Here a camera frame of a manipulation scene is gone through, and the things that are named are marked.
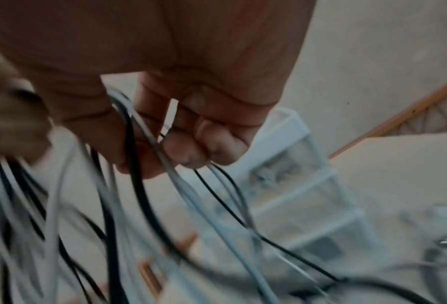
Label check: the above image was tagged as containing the black small item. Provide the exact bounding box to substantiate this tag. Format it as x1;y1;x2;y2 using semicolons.
309;237;345;262

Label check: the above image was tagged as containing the white drawer organizer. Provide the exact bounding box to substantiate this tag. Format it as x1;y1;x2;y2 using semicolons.
200;106;383;268

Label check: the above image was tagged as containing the person's left hand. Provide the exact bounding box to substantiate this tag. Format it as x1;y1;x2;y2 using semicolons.
0;63;55;168

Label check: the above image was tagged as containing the grey small item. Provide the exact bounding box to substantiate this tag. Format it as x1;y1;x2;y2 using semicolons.
247;166;281;186

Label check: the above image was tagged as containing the person's right hand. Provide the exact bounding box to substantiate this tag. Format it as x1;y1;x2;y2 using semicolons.
0;0;318;179

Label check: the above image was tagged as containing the orange-framed lattice screen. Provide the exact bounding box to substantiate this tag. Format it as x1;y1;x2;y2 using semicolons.
134;233;201;299
327;75;447;161

